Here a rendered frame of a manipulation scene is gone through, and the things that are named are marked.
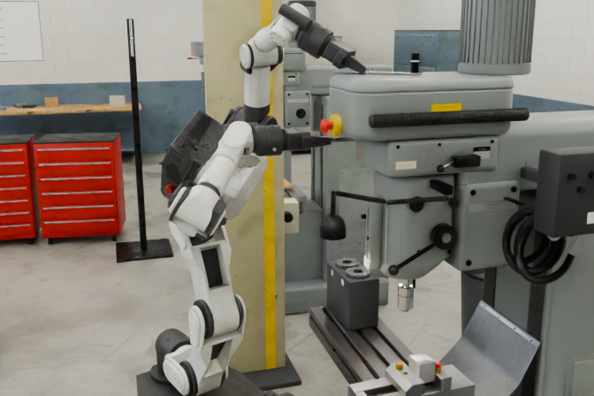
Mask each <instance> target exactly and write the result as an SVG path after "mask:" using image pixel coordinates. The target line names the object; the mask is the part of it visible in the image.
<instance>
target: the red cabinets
mask: <svg viewBox="0 0 594 396"><path fill-rule="evenodd" d="M120 134H121V133H53V134H44V135H43V136H42V137H41V138H39V139H38V140H35V138H34V136H35V134H14V135H0V240H17V239H28V244H29V245H33V238H36V236H37V234H38V232H39V231H40V228H41V227H42V237H43V238H48V243H49V244H53V238H62V237H80V236H99V235H112V240H113V241H117V235H118V234H120V233H121V230H122V228H123V225H124V223H125V221H126V208H125V195H124V180H123V167H122V154H121V140H120Z"/></svg>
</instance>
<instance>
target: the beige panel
mask: <svg viewBox="0 0 594 396"><path fill-rule="evenodd" d="M282 4H283V0H202V30H203V55H204V80H205V106H206V114H207V115H209V116H210V117H212V118H214V119H215V120H216V121H218V122H219V123H221V124H223V123H224V121H225V118H226V116H227V114H228V113H229V111H230V109H233V110H235V109H236V108H237V107H239V106H242V107H244V71H242V69H241V68H240V47H241V45H242V44H247V43H248V42H249V41H250V40H251V39H252V38H253V37H254V36H255V35H256V34H257V33H258V32H259V31H260V30H262V29H263V28H265V27H267V26H269V25H270V24H271V23H272V22H273V21H274V20H275V18H276V17H278V16H279V15H280V14H278V10H279V8H280V6H281V5H282ZM267 116H272V117H275V118H276V120H277V122H278V125H280V127H281V129H284V90H283V62H282V63H281V64H278V65H277V66H276V67H275V68H274V69H273V70H272V71H271V72H270V112H269V114H268V115H267ZM266 158H267V165H268V167H267V169H266V172H265V173H264V174H263V175H262V177H261V179H260V180H259V182H258V184H257V185H256V187H255V189H254V191H253V192H252V194H251V195H250V196H249V198H248V199H247V203H245V204H244V206H243V207H242V209H241V210H240V212H239V215H238V216H237V217H236V218H233V219H230V220H228V221H226V224H225V229H226V232H227V238H228V240H229V243H230V247H231V250H232V252H231V259H230V265H229V271H230V276H231V281H232V291H233V294H235V293H236V294H238V295H239V296H240V297H241V299H242V300H243V301H244V304H245V306H246V311H247V316H246V322H245V329H244V335H243V340H242V341H241V342H240V344H239V346H238V348H237V349H236V351H235V352H234V354H233V355H232V357H231V360H230V361H229V363H228V365H227V366H228V367H230V368H233V369H236V370H237V371H238V372H240V373H241V374H242V375H243V376H245V377H246V378H247V379H248V380H250V381H251V382H252V383H253V384H254V385H256V386H257V387H258V388H259V389H261V390H262V391H268V390H273V389H278V388H285V387H290V386H296V385H301V379H300V377H299V375H298V373H297V372H296V370H295V368H294V366H293V364H292V363H291V361H290V359H289V357H288V355H287V354H286V331H285V211H284V151H283V152H282V154H281V155H280V156H273V157H272V158H271V157H270V156H266Z"/></svg>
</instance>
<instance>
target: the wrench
mask: <svg viewBox="0 0 594 396"><path fill-rule="evenodd" d="M335 73H343V74H361V73H358V72H356V71H336V72H335ZM364 74H385V75H414V76H421V75H422V74H423V73H422V72H365V73H364Z"/></svg>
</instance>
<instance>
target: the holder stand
mask: <svg viewBox="0 0 594 396"><path fill-rule="evenodd" d="M378 305H379V278H378V277H377V276H376V275H374V274H373V273H372V272H371V271H369V270H368V269H367V268H366V267H364V266H363V265H362V264H361V263H359V262H358V261H357V260H356V259H353V258H340V259H338V260H336V261H335V262H328V263H327V308H328V309H329V310H330V311H331V312H332V313H333V314H334V315H335V316H336V317H337V318H338V320H340V322H341V323H343V324H344V325H345V326H346V328H347V329H348V330H349V331H351V330H357V329H362V328H368V327H373V326H378Z"/></svg>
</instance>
